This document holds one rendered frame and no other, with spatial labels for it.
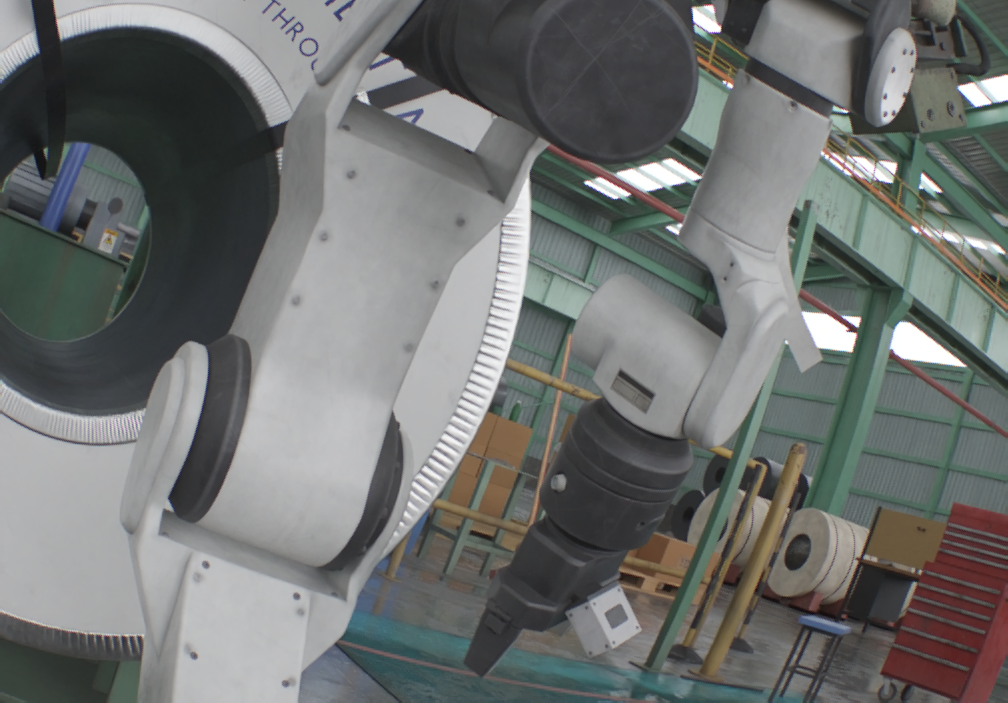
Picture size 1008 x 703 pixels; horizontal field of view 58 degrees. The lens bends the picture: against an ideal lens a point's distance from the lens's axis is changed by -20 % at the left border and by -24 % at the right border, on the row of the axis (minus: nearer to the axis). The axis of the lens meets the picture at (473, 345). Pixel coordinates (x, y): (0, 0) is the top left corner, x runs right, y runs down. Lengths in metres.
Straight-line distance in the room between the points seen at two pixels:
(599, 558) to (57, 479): 0.79
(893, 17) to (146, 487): 0.61
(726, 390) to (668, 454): 0.07
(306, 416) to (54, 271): 3.10
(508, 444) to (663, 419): 9.85
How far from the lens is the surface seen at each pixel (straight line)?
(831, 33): 0.66
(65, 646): 1.41
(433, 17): 0.70
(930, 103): 1.90
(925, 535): 11.05
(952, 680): 5.65
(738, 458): 4.60
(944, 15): 2.01
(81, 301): 3.82
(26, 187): 4.02
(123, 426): 1.34
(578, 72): 0.58
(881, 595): 11.43
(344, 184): 0.74
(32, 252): 3.81
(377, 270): 0.75
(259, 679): 0.78
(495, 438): 10.47
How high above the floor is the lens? 0.68
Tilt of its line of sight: 5 degrees up
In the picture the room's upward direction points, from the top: 20 degrees clockwise
